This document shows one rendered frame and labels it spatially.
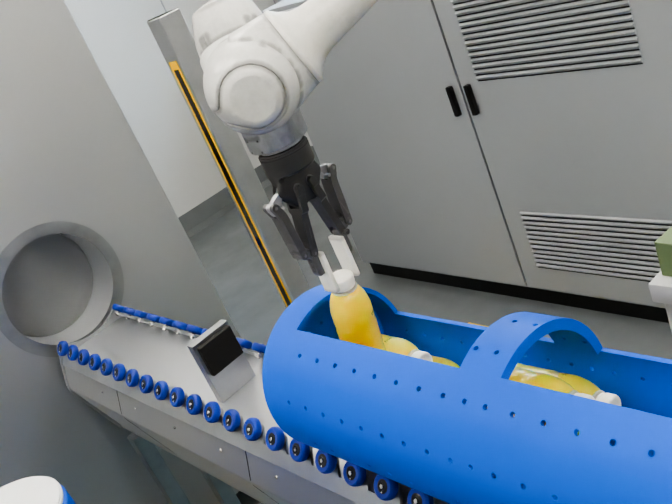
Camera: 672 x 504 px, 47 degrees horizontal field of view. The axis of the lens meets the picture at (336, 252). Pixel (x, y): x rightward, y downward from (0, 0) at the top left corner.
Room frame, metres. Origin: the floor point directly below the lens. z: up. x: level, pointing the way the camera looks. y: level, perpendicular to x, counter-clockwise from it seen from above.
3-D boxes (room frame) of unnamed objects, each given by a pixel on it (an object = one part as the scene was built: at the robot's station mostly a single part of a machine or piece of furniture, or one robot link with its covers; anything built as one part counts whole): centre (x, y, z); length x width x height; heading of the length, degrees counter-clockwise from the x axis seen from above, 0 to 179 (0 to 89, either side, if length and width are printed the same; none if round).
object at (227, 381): (1.54, 0.32, 1.00); 0.10 x 0.04 x 0.15; 124
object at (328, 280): (1.07, 0.03, 1.31); 0.03 x 0.01 x 0.07; 34
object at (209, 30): (1.07, 0.01, 1.65); 0.13 x 0.11 x 0.16; 179
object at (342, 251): (1.10, -0.01, 1.31); 0.03 x 0.01 x 0.07; 34
